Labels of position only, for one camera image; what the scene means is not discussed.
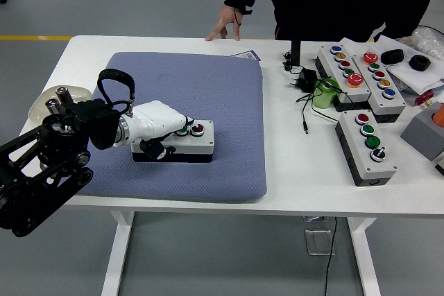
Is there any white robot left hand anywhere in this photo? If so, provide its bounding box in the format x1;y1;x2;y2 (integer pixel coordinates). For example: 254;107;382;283
121;100;196;162

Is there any grey four-button control box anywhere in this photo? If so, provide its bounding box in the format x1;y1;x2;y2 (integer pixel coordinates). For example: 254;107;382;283
130;119;215;164
334;109;399;188

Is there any grey five-button control box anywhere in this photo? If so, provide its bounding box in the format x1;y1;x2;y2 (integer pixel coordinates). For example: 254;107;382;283
352;51;407;124
314;45;373;113

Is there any blue-grey textured mat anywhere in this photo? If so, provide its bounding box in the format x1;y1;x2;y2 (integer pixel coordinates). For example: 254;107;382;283
74;51;268;204

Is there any white shallow dish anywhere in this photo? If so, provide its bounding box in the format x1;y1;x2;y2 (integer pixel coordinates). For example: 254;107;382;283
28;84;93;124

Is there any metal cylinder part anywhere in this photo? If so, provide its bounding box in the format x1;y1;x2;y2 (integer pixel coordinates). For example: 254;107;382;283
55;86;74;103
44;98;65;115

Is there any purple printed card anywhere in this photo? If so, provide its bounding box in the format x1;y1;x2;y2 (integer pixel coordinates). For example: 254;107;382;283
230;49;262;63

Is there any person's right hand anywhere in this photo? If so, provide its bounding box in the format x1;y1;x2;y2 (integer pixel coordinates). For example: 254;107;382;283
205;4;244;42

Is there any white table leg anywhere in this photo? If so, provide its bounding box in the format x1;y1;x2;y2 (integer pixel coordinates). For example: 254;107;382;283
100;211;135;296
346;218;382;296

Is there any black upright device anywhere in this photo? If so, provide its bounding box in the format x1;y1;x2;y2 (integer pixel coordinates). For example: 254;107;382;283
290;39;302;67

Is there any green tape roll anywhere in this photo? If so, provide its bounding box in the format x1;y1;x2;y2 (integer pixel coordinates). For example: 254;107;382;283
312;77;343;110

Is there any metal floor outlet plate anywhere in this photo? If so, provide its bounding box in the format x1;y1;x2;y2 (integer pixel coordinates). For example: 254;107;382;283
304;228;336;256

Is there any small white paper sheet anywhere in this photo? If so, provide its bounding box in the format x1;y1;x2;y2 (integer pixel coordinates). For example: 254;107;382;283
339;37;369;55

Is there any grey block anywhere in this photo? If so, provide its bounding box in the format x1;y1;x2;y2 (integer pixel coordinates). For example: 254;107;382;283
400;101;444;162

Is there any orange cylinder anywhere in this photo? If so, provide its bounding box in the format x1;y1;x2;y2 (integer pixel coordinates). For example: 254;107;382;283
431;101;444;123

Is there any clear plastic bag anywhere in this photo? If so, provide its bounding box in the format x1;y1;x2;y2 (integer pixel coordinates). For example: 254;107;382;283
411;28;444;57

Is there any small black cable bundle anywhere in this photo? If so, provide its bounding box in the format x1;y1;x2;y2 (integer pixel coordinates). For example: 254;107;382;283
282;50;296;74

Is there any black power adapter with cord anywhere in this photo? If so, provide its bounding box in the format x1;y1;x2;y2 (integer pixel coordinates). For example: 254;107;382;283
286;66;355;135

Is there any black floor cable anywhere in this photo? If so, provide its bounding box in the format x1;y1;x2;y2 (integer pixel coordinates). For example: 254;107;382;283
322;218;339;296

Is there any black foam ring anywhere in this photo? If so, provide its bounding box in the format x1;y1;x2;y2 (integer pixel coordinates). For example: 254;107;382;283
380;49;405;66
408;54;432;72

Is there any red valve handle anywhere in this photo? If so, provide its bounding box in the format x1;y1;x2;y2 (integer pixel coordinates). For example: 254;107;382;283
414;90;436;107

